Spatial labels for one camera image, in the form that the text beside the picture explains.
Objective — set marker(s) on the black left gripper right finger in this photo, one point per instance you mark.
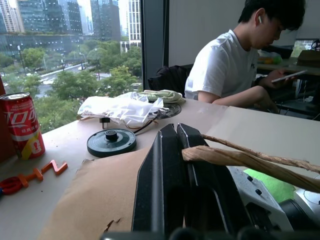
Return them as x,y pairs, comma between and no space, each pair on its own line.
210,195

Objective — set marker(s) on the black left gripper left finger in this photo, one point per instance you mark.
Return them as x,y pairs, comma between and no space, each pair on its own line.
162,180

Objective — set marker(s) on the brown paper bag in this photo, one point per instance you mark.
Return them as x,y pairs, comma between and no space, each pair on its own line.
100,190

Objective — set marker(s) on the white crumpled plastic bag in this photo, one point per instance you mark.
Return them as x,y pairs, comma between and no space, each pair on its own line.
117,107

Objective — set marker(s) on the yellow green plastic bag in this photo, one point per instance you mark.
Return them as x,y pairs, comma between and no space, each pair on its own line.
271,58

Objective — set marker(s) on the black round kettle base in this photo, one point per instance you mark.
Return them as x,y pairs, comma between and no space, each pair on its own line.
111,145

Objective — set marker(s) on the black round table grommet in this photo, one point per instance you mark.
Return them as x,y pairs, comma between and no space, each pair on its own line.
172,110

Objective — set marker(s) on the green and white cloth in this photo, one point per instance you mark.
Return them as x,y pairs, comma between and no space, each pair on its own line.
167,96

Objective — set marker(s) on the black backpack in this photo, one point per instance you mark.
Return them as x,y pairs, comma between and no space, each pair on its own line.
170,78

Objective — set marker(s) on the person in white t-shirt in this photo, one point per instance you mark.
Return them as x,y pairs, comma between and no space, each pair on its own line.
225,67

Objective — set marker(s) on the orange zigzag plastic toy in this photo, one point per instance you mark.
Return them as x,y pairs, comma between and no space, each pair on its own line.
32,176

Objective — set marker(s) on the white smartphone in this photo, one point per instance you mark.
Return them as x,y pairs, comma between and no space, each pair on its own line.
290,76

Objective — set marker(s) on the red cola can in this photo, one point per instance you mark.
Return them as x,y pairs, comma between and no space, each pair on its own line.
23,127

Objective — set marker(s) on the brown cardboard box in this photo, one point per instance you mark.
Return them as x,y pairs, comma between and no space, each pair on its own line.
308,58

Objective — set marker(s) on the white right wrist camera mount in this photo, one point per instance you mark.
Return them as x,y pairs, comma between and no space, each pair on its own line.
257,197

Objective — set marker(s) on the dark window frame pillar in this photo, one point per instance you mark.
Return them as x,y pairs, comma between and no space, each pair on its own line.
155,42

